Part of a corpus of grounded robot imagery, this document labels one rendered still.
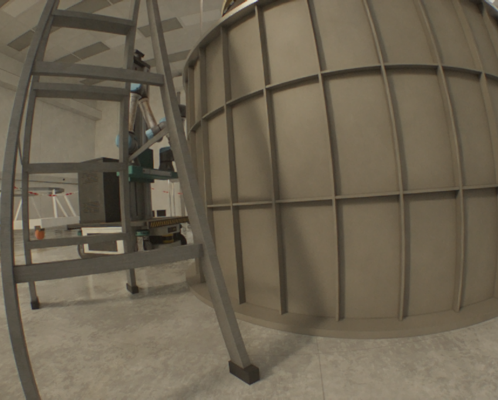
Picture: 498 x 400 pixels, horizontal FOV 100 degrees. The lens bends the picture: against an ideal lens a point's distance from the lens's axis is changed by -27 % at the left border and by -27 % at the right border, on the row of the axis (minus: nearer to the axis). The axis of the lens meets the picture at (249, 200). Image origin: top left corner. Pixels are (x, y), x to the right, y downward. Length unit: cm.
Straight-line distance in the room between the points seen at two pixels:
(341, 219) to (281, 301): 33
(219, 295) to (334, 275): 39
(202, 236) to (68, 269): 30
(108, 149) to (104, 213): 961
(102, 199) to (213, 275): 180
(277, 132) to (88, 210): 187
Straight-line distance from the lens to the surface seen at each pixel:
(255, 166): 98
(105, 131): 1216
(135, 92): 212
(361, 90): 89
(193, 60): 151
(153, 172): 228
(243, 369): 67
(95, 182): 241
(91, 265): 57
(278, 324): 91
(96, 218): 241
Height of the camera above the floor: 40
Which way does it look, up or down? level
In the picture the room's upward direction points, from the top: 4 degrees counter-clockwise
